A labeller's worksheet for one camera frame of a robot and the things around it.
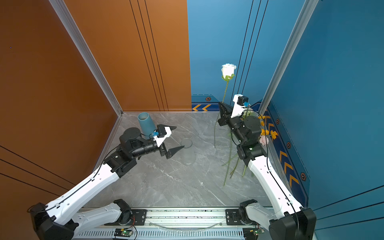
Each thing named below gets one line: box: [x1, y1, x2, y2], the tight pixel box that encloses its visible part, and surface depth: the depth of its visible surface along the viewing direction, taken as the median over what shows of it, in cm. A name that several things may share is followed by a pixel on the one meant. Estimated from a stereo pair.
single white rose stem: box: [214, 63, 237, 149], surface depth 56 cm
